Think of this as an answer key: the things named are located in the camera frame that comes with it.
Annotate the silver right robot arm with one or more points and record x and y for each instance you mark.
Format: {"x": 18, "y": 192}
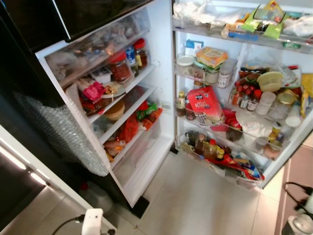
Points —
{"x": 301, "y": 226}

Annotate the black fridge cabinet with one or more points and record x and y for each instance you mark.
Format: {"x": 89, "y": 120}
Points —
{"x": 29, "y": 73}

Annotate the clear water jug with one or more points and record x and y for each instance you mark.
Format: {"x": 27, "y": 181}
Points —
{"x": 98, "y": 198}

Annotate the clear crisper drawer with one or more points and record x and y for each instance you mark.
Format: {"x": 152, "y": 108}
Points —
{"x": 142, "y": 161}

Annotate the wrapped food pack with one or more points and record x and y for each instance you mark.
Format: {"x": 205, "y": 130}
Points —
{"x": 113, "y": 147}

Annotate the dark kitchen counter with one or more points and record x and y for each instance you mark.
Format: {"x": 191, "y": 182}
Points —
{"x": 19, "y": 196}

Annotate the red produce bag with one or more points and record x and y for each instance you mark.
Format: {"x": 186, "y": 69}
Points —
{"x": 128, "y": 129}

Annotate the clear bubble wrap sheet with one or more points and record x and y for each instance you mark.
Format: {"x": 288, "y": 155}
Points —
{"x": 63, "y": 137}

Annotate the orange food packet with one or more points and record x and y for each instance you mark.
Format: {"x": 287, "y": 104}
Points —
{"x": 152, "y": 119}

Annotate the brown rug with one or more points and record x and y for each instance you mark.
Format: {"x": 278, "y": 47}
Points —
{"x": 298, "y": 166}

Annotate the green food packet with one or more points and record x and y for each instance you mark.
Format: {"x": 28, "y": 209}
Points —
{"x": 146, "y": 111}

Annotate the dark brown bottle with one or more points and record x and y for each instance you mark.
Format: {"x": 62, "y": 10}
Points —
{"x": 199, "y": 143}

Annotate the dark red food packet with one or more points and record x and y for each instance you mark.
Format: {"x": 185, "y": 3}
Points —
{"x": 90, "y": 105}

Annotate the amber oil bottle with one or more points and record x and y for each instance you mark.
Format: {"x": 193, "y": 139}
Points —
{"x": 210, "y": 151}

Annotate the short yellow cap bottle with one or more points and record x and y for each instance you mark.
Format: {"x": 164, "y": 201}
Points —
{"x": 220, "y": 154}

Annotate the pink food packet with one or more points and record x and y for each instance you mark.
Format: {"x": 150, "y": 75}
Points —
{"x": 94, "y": 91}

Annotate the white plate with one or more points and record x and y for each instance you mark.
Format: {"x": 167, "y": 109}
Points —
{"x": 116, "y": 89}

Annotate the red flat packet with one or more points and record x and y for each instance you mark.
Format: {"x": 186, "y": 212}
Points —
{"x": 239, "y": 169}

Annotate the slim yellow cap bottle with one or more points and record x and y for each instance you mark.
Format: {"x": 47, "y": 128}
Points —
{"x": 181, "y": 104}

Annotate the brown filled jar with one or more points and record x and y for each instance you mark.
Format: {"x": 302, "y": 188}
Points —
{"x": 273, "y": 149}

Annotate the small white bottle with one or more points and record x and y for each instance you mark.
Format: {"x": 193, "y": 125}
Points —
{"x": 293, "y": 122}

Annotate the white plastic box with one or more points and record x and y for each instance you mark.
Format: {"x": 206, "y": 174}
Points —
{"x": 101, "y": 76}

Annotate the red printed snack bag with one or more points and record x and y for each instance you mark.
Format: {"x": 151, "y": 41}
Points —
{"x": 205, "y": 104}

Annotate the yellow label small jar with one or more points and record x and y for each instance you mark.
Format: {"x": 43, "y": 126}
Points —
{"x": 275, "y": 133}

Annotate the red lid chili jar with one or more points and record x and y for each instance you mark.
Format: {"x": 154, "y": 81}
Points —
{"x": 120, "y": 71}

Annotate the small red packet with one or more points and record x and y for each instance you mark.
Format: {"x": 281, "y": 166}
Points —
{"x": 231, "y": 120}

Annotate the gold lid glass jar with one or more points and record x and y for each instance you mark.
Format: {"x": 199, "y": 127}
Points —
{"x": 283, "y": 105}

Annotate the yellow food packet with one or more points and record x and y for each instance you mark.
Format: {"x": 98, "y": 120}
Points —
{"x": 307, "y": 85}

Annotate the frozen food plastic bag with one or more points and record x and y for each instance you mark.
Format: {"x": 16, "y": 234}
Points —
{"x": 63, "y": 63}

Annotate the blue cap bottle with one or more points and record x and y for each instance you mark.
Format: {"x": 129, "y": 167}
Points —
{"x": 130, "y": 56}

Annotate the red lid dark jar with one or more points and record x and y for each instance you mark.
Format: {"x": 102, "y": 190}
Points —
{"x": 141, "y": 56}

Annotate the white crumpled bag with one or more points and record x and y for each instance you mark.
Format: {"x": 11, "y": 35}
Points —
{"x": 254, "y": 125}

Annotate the white lid tub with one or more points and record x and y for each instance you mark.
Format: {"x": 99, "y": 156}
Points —
{"x": 185, "y": 63}

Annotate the green lid jar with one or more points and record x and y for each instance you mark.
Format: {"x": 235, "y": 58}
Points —
{"x": 211, "y": 76}

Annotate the translucent plastic cup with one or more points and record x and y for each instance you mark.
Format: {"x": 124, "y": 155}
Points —
{"x": 266, "y": 104}

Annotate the red cap sauce bottle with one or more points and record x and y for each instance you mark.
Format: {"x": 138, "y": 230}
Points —
{"x": 242, "y": 99}
{"x": 252, "y": 101}

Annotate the clear white lid jar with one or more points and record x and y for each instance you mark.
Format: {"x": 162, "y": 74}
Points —
{"x": 226, "y": 76}

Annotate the pale yellow plastic tub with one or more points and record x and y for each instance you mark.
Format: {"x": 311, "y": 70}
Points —
{"x": 270, "y": 82}

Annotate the blue white carton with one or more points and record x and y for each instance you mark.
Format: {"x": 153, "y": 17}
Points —
{"x": 194, "y": 47}

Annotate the yellow orange food box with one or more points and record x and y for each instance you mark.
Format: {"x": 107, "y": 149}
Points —
{"x": 212, "y": 56}

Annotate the white filled plastic bag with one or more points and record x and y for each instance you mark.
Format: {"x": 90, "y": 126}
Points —
{"x": 299, "y": 25}

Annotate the blue labelled packet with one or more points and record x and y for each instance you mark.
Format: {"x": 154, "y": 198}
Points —
{"x": 242, "y": 35}

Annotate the crumpled clear plastic bag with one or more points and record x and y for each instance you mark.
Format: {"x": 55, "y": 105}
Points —
{"x": 195, "y": 11}

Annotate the green yellow snack packet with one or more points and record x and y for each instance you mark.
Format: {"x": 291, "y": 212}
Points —
{"x": 264, "y": 19}

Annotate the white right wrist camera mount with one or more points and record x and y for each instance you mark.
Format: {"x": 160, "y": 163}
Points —
{"x": 309, "y": 203}

